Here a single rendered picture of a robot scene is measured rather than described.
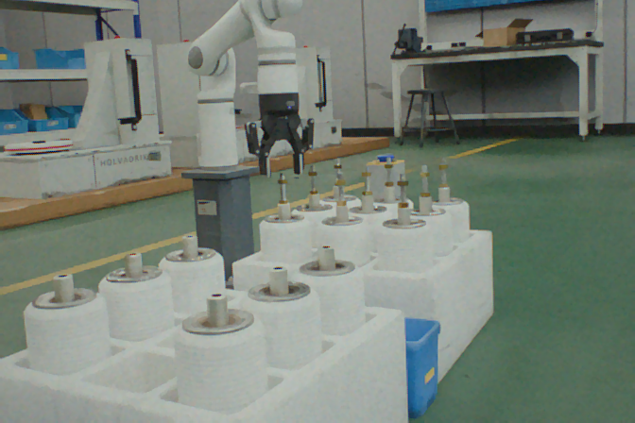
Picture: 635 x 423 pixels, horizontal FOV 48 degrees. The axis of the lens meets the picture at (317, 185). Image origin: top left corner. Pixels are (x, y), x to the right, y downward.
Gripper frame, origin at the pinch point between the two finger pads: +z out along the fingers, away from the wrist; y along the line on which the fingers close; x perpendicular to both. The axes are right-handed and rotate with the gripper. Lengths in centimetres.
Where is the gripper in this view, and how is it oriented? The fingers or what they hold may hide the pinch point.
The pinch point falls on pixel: (282, 169)
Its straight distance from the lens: 132.7
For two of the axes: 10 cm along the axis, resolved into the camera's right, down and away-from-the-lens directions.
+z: 0.4, 9.9, 1.4
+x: -5.5, -0.9, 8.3
